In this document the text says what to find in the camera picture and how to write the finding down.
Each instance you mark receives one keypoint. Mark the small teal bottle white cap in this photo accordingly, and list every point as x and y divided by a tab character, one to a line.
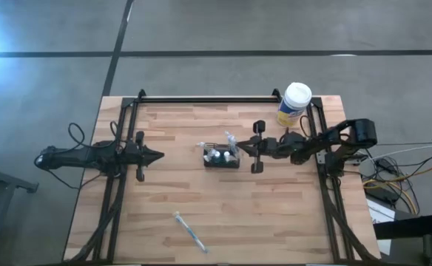
226	155
217	154

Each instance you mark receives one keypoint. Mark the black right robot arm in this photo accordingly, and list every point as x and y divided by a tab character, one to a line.
360	131

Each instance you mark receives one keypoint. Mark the Lysol wipes canister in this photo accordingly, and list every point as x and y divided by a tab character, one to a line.
293	105

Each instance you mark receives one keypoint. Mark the beige toothbrush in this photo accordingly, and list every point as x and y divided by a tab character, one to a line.
228	135

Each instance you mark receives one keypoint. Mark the black aluminium rig frame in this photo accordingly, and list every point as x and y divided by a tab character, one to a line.
208	99

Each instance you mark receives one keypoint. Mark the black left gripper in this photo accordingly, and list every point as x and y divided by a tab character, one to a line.
136	155

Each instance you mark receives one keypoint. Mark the black metal floor stand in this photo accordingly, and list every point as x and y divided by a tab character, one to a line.
1	177

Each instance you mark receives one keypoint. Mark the black metal stand beam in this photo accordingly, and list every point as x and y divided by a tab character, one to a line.
404	226

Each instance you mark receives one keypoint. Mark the black power adapter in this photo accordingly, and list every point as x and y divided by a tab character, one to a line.
384	165

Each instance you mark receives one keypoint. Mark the black power strip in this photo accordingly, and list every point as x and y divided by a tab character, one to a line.
380	193

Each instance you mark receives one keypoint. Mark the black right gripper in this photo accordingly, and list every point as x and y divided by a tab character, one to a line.
271	147

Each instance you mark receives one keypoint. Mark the white paper sheet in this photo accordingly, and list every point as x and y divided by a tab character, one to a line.
380	214

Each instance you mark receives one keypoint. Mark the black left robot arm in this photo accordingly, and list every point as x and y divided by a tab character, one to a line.
75	157

